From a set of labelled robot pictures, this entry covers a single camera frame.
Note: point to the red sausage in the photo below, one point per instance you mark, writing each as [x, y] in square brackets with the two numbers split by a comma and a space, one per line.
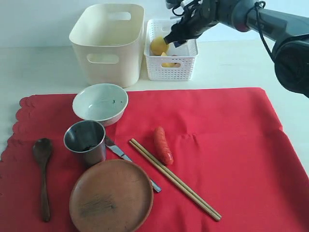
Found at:
[163, 152]

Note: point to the red tablecloth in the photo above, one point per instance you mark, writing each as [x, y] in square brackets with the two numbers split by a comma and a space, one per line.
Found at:
[228, 146]

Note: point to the wooden chopstick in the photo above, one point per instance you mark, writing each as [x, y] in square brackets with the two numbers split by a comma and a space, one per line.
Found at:
[178, 178]
[173, 181]

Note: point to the yellow lemon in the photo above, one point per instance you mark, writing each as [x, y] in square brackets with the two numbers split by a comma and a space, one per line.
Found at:
[158, 46]

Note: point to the dark wooden spoon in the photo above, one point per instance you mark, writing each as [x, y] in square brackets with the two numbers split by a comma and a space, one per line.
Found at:
[42, 150]

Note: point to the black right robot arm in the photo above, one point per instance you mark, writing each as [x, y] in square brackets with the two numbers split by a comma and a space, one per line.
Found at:
[284, 36]

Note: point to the yellow cheese wedge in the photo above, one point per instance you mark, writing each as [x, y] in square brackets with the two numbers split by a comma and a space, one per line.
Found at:
[166, 65]

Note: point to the stainless steel cup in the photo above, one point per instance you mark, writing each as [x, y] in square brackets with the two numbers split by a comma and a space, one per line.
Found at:
[86, 139]

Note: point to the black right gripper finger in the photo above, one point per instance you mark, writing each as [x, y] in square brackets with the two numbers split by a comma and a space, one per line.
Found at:
[177, 35]

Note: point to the white perforated plastic basket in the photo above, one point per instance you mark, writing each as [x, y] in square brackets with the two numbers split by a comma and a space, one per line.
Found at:
[185, 54]

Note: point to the metal table knife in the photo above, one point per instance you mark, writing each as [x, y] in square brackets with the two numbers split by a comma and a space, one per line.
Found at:
[116, 150]

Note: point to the brown clay plate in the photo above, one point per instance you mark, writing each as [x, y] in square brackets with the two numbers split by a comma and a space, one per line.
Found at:
[111, 196]

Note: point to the pale green ceramic bowl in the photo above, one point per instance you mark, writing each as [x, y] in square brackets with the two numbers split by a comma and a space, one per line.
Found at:
[104, 103]

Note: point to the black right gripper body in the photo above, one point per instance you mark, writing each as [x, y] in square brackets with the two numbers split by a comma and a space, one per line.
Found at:
[198, 16]

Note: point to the cream plastic tub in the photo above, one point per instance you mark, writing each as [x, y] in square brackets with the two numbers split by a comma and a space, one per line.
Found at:
[108, 40]

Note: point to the blue white milk carton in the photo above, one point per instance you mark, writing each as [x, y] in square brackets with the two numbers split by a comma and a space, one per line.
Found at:
[179, 43]

